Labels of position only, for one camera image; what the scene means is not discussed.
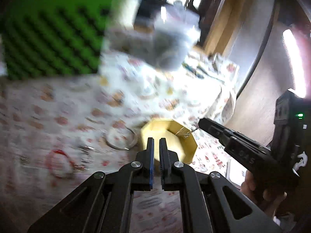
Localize red cord bracelet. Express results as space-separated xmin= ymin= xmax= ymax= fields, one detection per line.
xmin=46 ymin=149 xmax=77 ymax=179

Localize silver bangle bracelet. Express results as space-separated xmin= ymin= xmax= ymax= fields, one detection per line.
xmin=104 ymin=125 xmax=138 ymax=150

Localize gold octagonal box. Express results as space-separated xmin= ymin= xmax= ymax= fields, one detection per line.
xmin=140 ymin=118 xmax=198 ymax=174

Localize silver chain jewelry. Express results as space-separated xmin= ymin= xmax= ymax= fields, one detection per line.
xmin=175 ymin=123 xmax=199 ymax=138

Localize baby bear print cloth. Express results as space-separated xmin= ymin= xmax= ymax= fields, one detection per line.
xmin=0 ymin=50 xmax=242 ymax=136

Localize clear plastic lidded tub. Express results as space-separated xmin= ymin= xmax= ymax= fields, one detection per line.
xmin=148 ymin=0 xmax=201 ymax=72

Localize small silver charm earrings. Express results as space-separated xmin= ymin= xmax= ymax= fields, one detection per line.
xmin=75 ymin=145 xmax=95 ymax=171

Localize person's right hand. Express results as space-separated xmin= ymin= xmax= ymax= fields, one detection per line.
xmin=240 ymin=170 xmax=287 ymax=218

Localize green black checkered box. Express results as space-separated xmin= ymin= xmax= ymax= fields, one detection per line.
xmin=1 ymin=0 xmax=119 ymax=81

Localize strawberry print table cloth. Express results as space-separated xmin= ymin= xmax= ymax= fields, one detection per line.
xmin=1 ymin=121 xmax=231 ymax=232

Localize patterned cigarette lighter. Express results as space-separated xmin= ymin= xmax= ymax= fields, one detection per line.
xmin=182 ymin=62 xmax=204 ymax=79

